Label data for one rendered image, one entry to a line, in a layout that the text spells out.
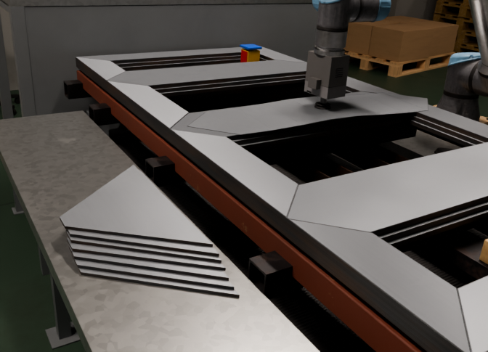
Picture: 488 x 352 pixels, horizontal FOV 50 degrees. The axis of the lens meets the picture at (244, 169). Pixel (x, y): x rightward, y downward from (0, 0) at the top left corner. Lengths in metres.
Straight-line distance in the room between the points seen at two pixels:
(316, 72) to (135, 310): 0.78
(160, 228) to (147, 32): 1.19
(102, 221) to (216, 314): 0.27
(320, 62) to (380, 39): 4.61
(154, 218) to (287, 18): 1.50
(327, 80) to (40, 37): 1.00
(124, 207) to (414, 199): 0.51
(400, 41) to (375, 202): 4.91
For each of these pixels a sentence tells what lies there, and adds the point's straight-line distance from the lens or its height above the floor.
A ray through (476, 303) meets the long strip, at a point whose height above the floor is 0.85.
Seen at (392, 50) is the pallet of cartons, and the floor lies 0.26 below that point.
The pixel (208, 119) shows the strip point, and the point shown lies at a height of 0.85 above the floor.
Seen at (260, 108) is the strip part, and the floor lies 0.85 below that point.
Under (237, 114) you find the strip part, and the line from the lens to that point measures 1.28.
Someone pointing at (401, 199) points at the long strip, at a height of 0.85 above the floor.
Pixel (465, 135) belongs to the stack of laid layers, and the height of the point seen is 0.84.
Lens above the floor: 1.24
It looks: 24 degrees down
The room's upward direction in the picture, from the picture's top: 3 degrees clockwise
